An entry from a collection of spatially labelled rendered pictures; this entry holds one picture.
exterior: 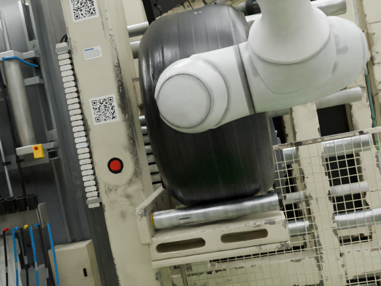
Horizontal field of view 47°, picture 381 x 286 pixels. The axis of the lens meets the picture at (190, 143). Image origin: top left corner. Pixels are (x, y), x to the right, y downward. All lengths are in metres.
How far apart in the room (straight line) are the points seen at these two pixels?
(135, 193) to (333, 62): 0.79
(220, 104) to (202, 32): 0.52
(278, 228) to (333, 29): 0.63
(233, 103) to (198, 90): 0.07
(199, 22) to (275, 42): 0.56
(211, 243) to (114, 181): 0.33
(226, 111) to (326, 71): 0.14
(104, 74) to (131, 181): 0.31
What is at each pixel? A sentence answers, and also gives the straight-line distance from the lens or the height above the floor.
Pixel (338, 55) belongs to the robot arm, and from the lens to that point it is 0.59.
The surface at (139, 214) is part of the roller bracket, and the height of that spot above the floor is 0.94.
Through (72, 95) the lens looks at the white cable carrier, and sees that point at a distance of 1.29.
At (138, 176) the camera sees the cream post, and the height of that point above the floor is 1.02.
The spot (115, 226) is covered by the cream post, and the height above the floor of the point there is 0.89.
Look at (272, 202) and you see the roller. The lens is 1.13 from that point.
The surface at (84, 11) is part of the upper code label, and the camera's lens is 1.29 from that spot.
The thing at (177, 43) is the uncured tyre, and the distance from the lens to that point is 1.06.
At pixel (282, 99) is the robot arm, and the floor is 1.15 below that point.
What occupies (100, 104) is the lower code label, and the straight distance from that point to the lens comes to 1.25.
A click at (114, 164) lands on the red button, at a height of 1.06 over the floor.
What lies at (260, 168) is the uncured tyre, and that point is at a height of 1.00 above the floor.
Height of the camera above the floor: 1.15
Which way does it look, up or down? 3 degrees down
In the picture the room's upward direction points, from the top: 11 degrees counter-clockwise
